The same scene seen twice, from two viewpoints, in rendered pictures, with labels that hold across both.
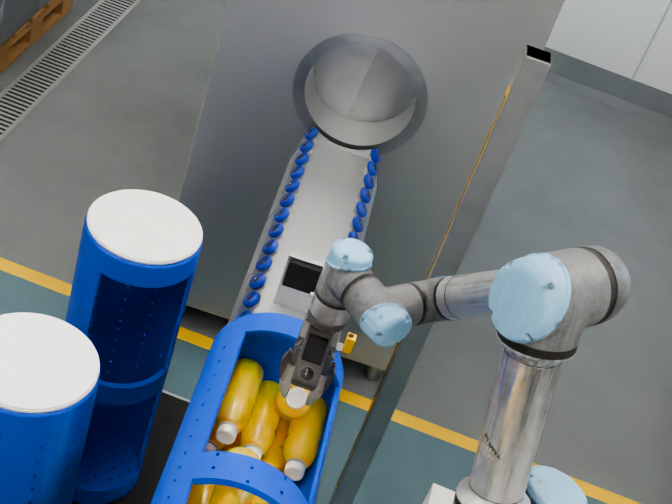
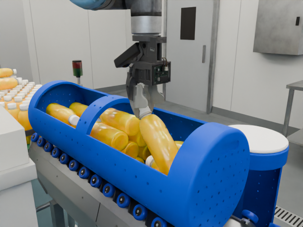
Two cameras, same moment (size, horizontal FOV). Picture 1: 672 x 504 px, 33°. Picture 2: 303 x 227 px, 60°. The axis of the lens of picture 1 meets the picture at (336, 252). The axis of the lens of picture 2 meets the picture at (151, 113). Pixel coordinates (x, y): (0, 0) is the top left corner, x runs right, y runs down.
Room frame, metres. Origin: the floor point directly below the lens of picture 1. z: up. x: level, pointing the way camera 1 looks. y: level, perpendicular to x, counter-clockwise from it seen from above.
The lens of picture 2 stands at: (2.10, -0.46, 1.45)
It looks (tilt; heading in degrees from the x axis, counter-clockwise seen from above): 18 degrees down; 138
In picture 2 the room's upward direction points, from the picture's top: straight up
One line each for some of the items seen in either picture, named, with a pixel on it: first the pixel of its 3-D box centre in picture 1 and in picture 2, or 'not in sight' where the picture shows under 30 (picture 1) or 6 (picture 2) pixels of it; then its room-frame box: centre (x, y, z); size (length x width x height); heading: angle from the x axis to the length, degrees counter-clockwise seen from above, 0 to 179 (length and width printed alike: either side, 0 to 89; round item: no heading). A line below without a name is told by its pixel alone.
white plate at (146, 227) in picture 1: (145, 225); not in sight; (2.17, 0.45, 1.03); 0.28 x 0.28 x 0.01
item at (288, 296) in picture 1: (300, 285); not in sight; (2.20, 0.05, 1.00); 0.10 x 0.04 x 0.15; 93
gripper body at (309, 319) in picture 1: (319, 335); (149, 60); (1.60, -0.02, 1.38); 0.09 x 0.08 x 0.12; 3
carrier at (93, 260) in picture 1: (114, 357); not in sight; (2.17, 0.45, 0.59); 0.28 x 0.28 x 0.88
